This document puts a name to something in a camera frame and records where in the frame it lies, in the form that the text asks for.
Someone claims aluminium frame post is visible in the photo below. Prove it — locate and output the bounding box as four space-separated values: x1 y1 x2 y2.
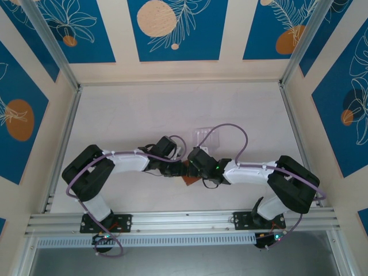
13 235 40 276
326 229 356 276
21 0 81 91
280 0 328 87

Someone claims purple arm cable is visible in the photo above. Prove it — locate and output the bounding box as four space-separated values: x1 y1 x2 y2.
65 134 187 257
197 122 327 250

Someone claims clear acrylic card stand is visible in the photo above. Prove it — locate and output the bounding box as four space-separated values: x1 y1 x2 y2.
191 125 222 154

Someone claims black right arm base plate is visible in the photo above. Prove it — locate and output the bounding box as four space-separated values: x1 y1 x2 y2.
233 210 287 231

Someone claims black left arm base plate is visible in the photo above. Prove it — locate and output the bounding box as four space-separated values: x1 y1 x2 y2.
79 214 133 233

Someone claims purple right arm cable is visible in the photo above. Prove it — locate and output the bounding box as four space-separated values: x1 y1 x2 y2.
197 122 327 250

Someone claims aluminium mounting rail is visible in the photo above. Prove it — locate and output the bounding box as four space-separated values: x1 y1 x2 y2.
24 207 343 238

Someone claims grey slotted cable duct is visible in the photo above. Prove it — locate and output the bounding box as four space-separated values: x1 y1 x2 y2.
36 232 256 248

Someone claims aluminium table back rail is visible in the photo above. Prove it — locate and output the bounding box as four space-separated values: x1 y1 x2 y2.
77 80 284 87

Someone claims blue floral wall panel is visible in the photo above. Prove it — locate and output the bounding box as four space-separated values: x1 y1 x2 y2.
0 40 49 185
37 0 116 64
0 0 60 83
298 0 354 78
243 0 320 61
127 0 229 62
312 25 368 179

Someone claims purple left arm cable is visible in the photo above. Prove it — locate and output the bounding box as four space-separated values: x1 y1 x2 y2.
65 134 187 257

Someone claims brown leather card holder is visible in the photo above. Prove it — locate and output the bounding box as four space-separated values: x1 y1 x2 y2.
180 160 204 187

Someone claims aluminium table side rail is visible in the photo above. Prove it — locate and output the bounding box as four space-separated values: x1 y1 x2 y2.
41 86 84 214
278 82 324 208

